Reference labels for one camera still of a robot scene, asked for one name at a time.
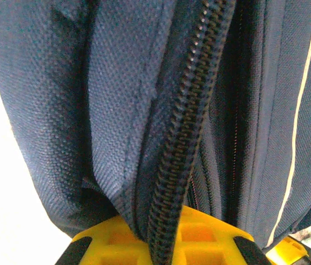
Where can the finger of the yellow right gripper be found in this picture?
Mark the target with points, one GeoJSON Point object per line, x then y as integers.
{"type": "Point", "coordinates": [290, 252]}

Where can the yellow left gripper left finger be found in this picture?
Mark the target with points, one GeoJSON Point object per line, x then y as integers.
{"type": "Point", "coordinates": [108, 245]}

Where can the navy student backpack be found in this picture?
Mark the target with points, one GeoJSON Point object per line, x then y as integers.
{"type": "Point", "coordinates": [117, 96]}

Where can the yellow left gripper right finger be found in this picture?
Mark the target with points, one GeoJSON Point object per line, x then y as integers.
{"type": "Point", "coordinates": [208, 240]}

